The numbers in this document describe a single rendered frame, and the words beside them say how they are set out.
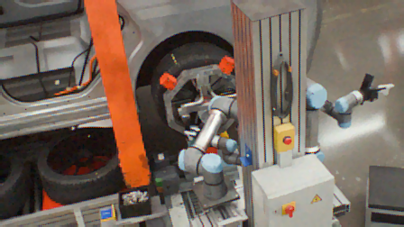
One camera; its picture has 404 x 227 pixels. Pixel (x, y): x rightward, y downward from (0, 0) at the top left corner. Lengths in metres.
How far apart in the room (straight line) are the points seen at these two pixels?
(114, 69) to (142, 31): 0.57
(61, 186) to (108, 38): 1.29
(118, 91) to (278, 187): 1.20
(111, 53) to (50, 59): 1.53
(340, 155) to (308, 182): 2.09
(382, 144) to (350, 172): 0.45
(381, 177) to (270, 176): 1.50
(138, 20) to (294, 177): 1.60
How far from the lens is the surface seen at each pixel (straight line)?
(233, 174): 4.46
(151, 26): 3.88
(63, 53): 4.82
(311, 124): 3.14
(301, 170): 2.85
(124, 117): 3.57
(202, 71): 3.85
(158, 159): 4.25
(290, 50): 2.57
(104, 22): 3.25
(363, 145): 4.99
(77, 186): 4.13
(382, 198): 4.05
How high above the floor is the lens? 3.12
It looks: 36 degrees down
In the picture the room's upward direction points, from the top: 7 degrees counter-clockwise
